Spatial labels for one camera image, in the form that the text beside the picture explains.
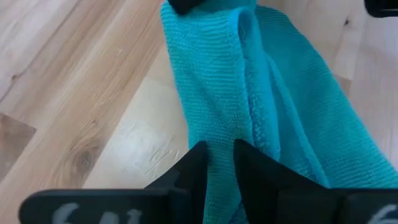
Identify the teal microfiber towel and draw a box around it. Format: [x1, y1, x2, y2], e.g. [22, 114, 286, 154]
[159, 0, 398, 224]

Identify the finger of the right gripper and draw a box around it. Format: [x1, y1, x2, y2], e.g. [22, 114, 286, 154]
[167, 0, 205, 16]

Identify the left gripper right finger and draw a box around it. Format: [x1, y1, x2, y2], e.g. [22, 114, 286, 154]
[233, 138, 343, 224]

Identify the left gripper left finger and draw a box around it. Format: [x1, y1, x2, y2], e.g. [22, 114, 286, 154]
[145, 140, 209, 224]

